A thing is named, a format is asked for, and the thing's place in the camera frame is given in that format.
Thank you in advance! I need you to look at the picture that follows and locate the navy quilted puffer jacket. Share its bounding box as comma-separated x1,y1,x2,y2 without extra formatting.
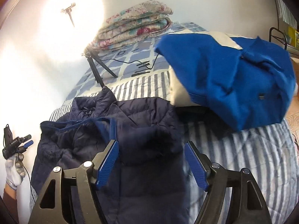
29,88,189,223

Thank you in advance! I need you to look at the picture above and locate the person forearm dark sleeve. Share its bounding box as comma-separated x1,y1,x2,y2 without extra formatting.
3,183,19,223

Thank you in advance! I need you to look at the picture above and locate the black clothes rack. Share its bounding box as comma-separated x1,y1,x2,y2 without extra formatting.
269,0,298,59

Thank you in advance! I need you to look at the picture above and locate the white gloved left hand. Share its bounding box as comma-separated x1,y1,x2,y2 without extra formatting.
5,153,25,190

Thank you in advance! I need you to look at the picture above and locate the blue checked bed sheet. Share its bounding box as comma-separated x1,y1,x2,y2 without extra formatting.
63,21,211,105

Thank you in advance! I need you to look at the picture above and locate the blue garment pile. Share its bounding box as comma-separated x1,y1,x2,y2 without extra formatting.
155,32,296,130

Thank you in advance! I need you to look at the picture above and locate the black tripod stand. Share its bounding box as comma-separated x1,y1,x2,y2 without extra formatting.
81,47,118,90

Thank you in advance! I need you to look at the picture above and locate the folded floral quilt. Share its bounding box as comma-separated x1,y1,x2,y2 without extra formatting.
89,0,173,52

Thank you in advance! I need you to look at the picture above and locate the yellow box on rack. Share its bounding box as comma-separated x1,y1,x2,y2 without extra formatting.
287,26,298,49

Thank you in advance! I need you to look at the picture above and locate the striped hanging towel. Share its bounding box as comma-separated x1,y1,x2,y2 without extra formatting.
275,0,298,28

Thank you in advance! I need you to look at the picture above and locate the bright ring light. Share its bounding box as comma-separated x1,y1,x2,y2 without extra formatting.
38,0,104,51

